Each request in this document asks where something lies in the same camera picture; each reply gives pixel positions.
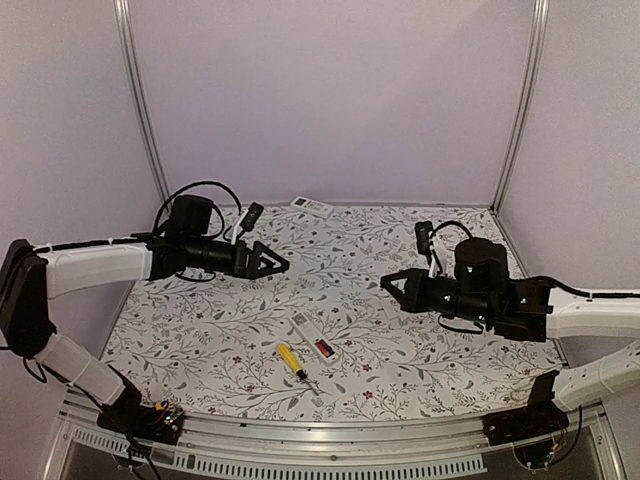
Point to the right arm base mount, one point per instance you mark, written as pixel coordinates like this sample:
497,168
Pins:
538,417

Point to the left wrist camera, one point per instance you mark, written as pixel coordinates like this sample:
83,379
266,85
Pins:
251,216

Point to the left aluminium frame post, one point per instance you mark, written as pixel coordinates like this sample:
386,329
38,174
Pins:
134,78

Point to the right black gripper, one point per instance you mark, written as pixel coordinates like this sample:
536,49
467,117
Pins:
413,298

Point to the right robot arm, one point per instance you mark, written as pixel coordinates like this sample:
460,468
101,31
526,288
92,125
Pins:
534,309

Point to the front aluminium rail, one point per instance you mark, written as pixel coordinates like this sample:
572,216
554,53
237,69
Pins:
219,447

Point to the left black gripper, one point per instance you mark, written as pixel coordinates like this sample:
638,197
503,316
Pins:
252,271

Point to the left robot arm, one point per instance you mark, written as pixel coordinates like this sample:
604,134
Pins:
35,278

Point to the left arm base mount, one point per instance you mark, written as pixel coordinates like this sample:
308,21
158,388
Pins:
160,422

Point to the red black battery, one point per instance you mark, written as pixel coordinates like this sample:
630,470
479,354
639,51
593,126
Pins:
324,349

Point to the aluminium frame post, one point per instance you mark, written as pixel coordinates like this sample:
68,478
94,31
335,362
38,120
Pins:
134,78
532,65

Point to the right aluminium frame post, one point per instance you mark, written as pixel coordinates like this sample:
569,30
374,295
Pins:
532,65

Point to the white air conditioner remote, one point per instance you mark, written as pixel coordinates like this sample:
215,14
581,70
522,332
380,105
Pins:
310,333

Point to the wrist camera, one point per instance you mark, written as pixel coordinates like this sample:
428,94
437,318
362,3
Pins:
423,231
251,216

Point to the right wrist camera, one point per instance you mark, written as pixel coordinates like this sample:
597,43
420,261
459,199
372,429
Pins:
423,231

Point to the yellow handled screwdriver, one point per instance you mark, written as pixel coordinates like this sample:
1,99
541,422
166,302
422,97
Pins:
290,360

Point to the white battery cover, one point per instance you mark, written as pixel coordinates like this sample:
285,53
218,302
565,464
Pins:
390,309

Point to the floral patterned table mat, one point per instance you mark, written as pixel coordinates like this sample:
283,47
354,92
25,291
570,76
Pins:
210,345

